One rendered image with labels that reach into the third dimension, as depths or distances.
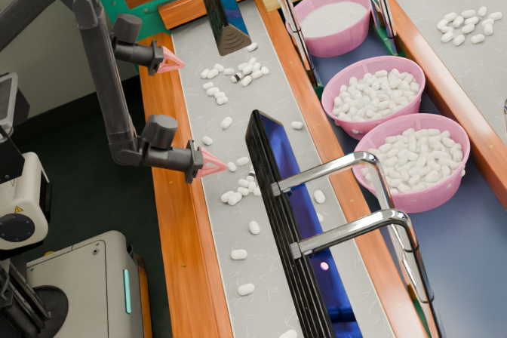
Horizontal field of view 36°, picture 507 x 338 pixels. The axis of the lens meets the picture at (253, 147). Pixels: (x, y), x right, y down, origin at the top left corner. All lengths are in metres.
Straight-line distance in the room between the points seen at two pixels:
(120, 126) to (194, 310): 0.45
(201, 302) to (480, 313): 0.57
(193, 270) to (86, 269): 0.97
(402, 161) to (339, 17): 0.71
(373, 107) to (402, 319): 0.68
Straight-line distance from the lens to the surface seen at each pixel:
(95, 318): 2.52
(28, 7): 1.72
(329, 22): 2.42
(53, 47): 3.77
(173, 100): 2.30
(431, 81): 2.01
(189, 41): 2.59
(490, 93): 1.97
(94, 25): 1.68
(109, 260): 2.67
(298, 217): 1.26
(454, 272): 1.68
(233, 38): 1.82
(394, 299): 1.55
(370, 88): 2.07
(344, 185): 1.79
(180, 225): 1.88
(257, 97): 2.20
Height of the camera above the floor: 1.97
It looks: 37 degrees down
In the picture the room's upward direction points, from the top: 24 degrees counter-clockwise
